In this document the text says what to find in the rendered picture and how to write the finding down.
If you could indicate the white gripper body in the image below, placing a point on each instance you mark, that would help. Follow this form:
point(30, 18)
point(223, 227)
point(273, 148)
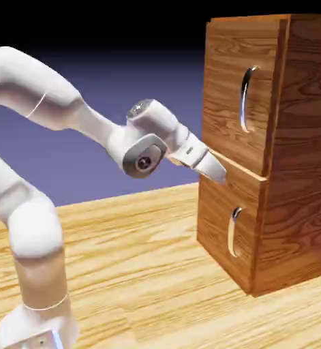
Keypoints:
point(210, 165)

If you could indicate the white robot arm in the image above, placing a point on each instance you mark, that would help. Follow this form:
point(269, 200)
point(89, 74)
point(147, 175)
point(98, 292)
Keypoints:
point(53, 98)

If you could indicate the short wooden cabinet door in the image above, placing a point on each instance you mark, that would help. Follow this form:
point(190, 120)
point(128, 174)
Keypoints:
point(220, 231)

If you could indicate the tall wooden cabinet door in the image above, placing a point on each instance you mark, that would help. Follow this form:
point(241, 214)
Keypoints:
point(225, 95)

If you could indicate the wooden cabinet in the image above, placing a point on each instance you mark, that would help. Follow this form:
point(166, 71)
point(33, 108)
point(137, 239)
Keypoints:
point(299, 163)

